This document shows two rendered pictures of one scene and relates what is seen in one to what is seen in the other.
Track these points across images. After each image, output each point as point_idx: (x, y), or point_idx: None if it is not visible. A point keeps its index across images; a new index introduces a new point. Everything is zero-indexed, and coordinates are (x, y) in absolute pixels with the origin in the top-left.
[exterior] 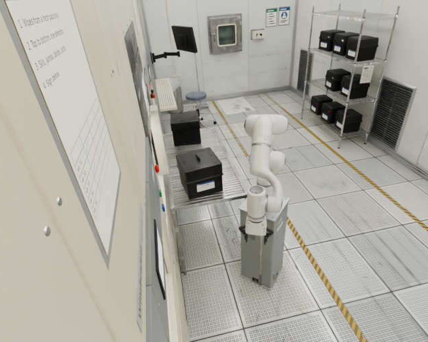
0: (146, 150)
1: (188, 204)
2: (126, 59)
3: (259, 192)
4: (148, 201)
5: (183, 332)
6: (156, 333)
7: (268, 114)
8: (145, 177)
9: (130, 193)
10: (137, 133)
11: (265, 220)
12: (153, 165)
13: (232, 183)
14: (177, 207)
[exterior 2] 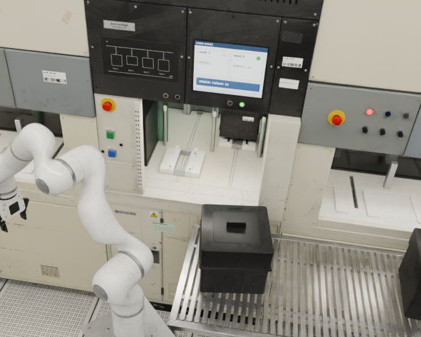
0: (59, 55)
1: (190, 241)
2: None
3: None
4: None
5: (39, 216)
6: None
7: (46, 140)
8: (12, 49)
9: None
10: (19, 17)
11: None
12: (85, 89)
13: (214, 312)
14: (192, 229)
